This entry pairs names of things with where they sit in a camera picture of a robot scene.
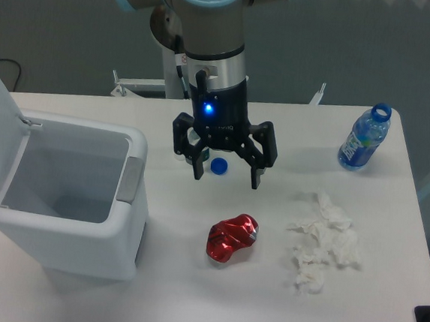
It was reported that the white metal base frame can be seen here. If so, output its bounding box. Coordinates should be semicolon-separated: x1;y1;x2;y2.
110;64;328;115

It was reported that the clear plastic bottle green label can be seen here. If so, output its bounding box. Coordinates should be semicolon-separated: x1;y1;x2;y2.
185;128;210;165

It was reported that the black cable on floor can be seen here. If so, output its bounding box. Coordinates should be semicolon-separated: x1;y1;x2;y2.
0;58;23;92

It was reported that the crushed red can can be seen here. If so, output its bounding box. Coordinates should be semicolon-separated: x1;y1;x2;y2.
206;213;259;263

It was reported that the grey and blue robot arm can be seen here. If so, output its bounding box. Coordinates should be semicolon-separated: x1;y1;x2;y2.
116;0;278;188

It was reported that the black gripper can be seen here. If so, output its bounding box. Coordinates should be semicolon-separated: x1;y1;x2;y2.
172;69;278;189

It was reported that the blue plastic water bottle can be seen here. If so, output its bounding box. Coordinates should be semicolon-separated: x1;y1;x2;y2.
338;103;392;171

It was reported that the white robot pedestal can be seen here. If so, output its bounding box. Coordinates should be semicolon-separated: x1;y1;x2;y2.
143;3;199;101

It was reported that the crumpled white tissue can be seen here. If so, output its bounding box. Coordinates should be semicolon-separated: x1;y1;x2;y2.
287;191;362;294

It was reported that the white bottle cap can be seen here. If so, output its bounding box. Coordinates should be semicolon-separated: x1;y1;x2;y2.
174;154;185;161

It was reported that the white trash bin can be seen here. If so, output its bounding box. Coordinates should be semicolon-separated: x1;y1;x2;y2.
0;79;149;281

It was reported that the blue bottle cap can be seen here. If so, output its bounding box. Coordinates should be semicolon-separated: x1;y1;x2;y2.
210;157;228;175

